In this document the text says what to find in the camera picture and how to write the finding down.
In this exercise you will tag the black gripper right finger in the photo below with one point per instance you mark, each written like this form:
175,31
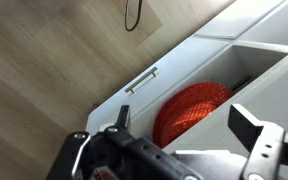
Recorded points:
245,126

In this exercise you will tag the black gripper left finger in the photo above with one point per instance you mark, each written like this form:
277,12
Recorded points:
124,117

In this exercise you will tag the white TV cabinet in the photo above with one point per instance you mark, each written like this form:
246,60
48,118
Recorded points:
267,26

